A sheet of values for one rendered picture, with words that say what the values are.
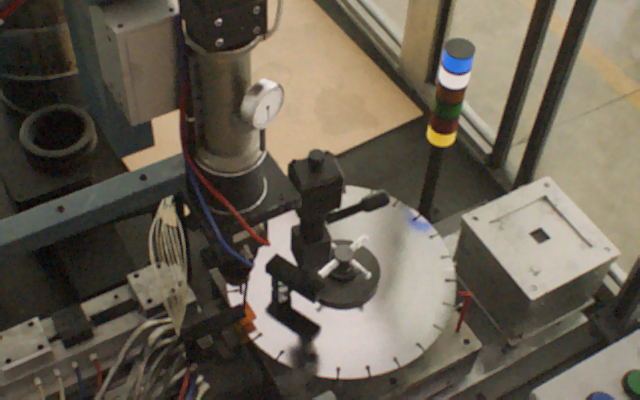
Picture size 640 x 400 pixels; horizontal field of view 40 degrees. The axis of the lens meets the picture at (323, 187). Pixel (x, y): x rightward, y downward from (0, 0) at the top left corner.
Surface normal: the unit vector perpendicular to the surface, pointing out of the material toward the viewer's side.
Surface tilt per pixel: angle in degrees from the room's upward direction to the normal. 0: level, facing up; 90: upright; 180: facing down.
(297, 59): 0
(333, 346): 0
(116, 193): 0
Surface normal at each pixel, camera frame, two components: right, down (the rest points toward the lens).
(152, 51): 0.50, 0.68
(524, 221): 0.05, -0.63
